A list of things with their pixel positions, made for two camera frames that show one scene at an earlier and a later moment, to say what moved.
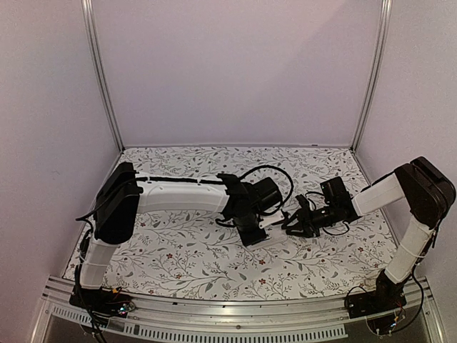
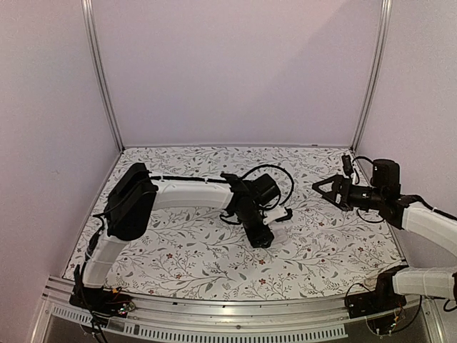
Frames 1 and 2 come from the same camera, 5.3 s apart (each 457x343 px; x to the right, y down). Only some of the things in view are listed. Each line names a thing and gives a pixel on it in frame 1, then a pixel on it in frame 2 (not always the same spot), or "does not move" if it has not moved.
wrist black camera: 303,201 to 347,164
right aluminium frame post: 382,45 does not move
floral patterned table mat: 189,255 does not move
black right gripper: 305,219 to 344,193
